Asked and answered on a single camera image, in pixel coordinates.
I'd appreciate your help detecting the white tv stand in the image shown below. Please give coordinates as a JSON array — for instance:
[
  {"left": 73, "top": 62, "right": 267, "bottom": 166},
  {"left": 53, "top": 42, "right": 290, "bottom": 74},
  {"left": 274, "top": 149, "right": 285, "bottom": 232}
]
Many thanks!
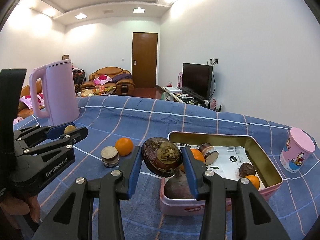
[{"left": 161, "top": 87, "right": 222, "bottom": 112}]

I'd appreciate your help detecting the orange leather sofa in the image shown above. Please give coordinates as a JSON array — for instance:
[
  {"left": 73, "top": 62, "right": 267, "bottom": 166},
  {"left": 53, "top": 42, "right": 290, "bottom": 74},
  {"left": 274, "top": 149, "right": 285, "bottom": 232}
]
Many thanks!
[{"left": 80, "top": 67, "right": 135, "bottom": 95}]

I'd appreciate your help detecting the cluttered coffee table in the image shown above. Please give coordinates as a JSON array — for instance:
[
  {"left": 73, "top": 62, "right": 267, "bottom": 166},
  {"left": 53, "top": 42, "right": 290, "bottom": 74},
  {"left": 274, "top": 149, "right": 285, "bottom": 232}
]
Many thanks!
[{"left": 80, "top": 86, "right": 116, "bottom": 98}]

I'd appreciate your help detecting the pink cartoon cup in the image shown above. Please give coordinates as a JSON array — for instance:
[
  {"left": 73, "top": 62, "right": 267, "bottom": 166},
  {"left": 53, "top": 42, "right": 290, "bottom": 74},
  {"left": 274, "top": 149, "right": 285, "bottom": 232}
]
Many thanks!
[{"left": 280, "top": 127, "right": 315, "bottom": 173}]

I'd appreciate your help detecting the large purple passion fruit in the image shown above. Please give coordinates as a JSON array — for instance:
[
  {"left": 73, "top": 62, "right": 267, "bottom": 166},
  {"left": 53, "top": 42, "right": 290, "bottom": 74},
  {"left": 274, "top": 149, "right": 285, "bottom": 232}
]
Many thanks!
[{"left": 141, "top": 138, "right": 183, "bottom": 178}]

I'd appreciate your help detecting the brown wooden door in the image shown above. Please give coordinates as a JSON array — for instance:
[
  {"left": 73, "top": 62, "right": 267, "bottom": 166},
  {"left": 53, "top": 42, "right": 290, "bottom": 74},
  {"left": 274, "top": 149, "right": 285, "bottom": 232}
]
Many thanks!
[{"left": 131, "top": 32, "right": 158, "bottom": 88}]

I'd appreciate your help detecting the sugarcane piece pale end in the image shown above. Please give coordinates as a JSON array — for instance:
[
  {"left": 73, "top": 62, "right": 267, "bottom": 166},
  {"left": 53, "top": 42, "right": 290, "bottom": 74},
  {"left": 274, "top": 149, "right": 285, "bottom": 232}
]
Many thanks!
[{"left": 101, "top": 146, "right": 119, "bottom": 168}]

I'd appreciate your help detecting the blue plaid tablecloth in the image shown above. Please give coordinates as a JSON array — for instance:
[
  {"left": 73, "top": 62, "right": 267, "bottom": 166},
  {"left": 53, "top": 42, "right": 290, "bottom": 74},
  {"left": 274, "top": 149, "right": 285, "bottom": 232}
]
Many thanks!
[{"left": 12, "top": 94, "right": 320, "bottom": 240}]

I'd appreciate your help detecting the pink electric kettle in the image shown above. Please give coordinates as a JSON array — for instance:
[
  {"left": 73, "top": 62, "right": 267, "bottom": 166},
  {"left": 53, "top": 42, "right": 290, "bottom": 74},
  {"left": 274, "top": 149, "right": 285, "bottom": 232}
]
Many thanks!
[{"left": 29, "top": 59, "right": 80, "bottom": 126}]

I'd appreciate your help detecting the small dark passion fruit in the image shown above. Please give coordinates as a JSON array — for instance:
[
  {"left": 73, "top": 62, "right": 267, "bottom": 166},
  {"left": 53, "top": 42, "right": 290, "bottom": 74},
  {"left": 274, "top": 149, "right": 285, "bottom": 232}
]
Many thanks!
[{"left": 239, "top": 163, "right": 256, "bottom": 178}]

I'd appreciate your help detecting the black television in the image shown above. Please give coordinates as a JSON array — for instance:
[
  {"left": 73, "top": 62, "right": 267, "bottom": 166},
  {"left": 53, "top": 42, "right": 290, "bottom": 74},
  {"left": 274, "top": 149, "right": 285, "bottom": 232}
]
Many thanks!
[{"left": 181, "top": 63, "right": 213, "bottom": 101}]

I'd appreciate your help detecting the person's left hand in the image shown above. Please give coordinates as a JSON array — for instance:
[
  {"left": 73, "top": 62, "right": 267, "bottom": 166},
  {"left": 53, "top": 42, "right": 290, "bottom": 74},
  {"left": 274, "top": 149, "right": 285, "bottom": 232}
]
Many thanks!
[{"left": 1, "top": 195, "right": 40, "bottom": 229}]

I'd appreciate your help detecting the pink rectangular tin box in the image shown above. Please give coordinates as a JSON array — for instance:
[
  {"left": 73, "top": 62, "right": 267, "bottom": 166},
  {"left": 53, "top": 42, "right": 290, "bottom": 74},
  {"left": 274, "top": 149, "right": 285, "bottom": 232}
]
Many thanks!
[{"left": 159, "top": 131, "right": 283, "bottom": 216}]

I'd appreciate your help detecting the small brown kiwi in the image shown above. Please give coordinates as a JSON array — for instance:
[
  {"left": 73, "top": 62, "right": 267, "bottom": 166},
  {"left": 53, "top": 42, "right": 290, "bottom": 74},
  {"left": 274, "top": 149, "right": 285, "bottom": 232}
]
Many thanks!
[{"left": 64, "top": 125, "right": 76, "bottom": 134}]

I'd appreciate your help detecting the dark sugarcane piece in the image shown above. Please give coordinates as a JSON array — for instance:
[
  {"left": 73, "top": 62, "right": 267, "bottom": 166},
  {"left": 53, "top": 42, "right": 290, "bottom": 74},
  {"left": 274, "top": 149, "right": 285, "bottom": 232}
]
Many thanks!
[{"left": 199, "top": 142, "right": 219, "bottom": 166}]

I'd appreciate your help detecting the printed paper in tin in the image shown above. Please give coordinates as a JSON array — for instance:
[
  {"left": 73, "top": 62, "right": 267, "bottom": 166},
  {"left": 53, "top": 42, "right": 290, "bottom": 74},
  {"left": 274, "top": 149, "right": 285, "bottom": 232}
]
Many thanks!
[{"left": 174, "top": 143, "right": 265, "bottom": 190}]

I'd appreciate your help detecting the orange tangerine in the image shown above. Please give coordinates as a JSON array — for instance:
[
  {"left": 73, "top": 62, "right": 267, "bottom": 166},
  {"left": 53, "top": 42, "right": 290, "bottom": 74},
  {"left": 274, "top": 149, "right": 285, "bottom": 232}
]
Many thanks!
[
  {"left": 115, "top": 137, "right": 133, "bottom": 156},
  {"left": 180, "top": 148, "right": 205, "bottom": 173},
  {"left": 245, "top": 175, "right": 260, "bottom": 190}
]

